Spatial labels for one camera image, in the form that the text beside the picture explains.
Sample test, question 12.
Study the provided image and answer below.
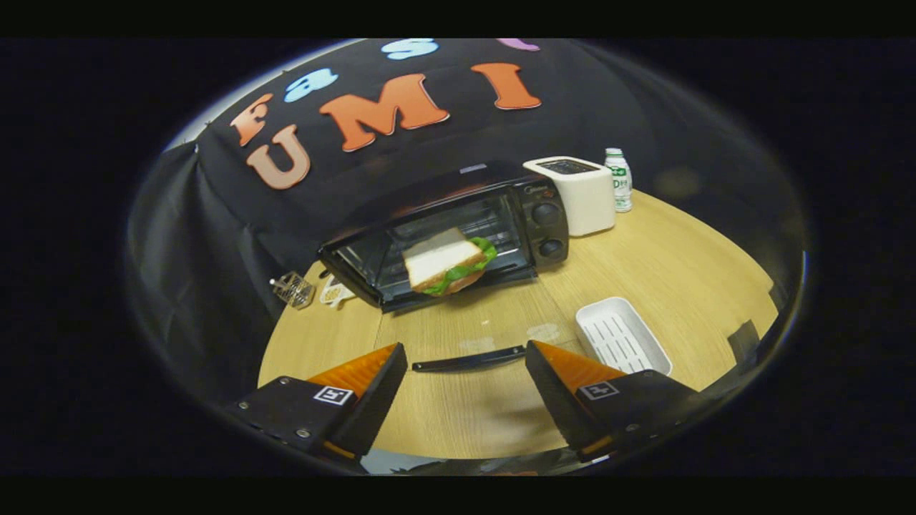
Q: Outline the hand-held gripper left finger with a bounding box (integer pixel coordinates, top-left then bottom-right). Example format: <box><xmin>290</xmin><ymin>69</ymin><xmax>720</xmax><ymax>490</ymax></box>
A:
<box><xmin>228</xmin><ymin>343</ymin><xmax>409</xmax><ymax>458</ymax></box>

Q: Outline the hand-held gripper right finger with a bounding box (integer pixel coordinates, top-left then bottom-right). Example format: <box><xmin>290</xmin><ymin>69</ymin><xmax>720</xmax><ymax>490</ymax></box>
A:
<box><xmin>526</xmin><ymin>340</ymin><xmax>698</xmax><ymax>462</ymax></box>

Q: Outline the lettuce sandwich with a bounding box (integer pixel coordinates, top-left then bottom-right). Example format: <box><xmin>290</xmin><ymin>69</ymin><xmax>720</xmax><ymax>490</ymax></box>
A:
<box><xmin>403</xmin><ymin>227</ymin><xmax>498</xmax><ymax>296</ymax></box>

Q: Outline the black toaster oven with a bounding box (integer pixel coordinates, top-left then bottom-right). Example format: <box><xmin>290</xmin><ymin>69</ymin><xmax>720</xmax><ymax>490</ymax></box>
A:
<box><xmin>318</xmin><ymin>161</ymin><xmax>570</xmax><ymax>373</ymax></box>

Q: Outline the white pop-up toaster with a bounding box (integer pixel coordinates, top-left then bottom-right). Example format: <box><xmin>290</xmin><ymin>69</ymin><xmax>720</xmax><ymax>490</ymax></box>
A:
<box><xmin>522</xmin><ymin>156</ymin><xmax>616</xmax><ymax>237</ymax></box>

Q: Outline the white plastic tray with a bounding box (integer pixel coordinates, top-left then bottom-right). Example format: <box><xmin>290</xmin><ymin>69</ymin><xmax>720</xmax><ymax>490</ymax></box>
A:
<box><xmin>575</xmin><ymin>297</ymin><xmax>673</xmax><ymax>377</ymax></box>

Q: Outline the grey crumpled sheet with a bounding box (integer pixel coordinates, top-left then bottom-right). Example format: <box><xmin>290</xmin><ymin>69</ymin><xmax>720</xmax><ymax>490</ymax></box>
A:
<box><xmin>361</xmin><ymin>449</ymin><xmax>573</xmax><ymax>476</ymax></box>

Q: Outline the small white patterned card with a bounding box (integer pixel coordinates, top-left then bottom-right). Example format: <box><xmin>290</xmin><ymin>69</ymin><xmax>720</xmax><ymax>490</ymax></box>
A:
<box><xmin>319</xmin><ymin>275</ymin><xmax>356</xmax><ymax>308</ymax></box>

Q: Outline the small white drink bottle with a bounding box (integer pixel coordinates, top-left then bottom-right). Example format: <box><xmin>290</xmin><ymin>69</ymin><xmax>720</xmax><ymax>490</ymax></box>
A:
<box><xmin>605</xmin><ymin>148</ymin><xmax>633</xmax><ymax>213</ymax></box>

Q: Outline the small wire basket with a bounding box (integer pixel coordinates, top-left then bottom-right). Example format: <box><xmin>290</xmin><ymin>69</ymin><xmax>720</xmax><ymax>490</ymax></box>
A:
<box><xmin>270</xmin><ymin>271</ymin><xmax>316</xmax><ymax>310</ymax></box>

